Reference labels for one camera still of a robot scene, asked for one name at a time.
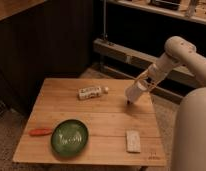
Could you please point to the orange carrot toy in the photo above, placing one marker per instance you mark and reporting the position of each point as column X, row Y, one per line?
column 40, row 132

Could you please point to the wooden wall shelf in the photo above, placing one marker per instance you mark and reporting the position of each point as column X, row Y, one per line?
column 189, row 10

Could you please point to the wooden table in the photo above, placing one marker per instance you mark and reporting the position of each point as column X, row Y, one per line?
column 107, row 118

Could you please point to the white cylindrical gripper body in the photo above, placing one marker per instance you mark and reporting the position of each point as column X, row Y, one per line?
column 134, row 91

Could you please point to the white plastic bottle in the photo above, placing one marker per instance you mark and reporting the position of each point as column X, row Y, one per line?
column 92, row 92

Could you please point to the thin metal pole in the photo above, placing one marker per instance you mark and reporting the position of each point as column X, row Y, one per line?
column 104, row 20

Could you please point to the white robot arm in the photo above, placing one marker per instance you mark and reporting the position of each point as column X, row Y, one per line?
column 189, row 141

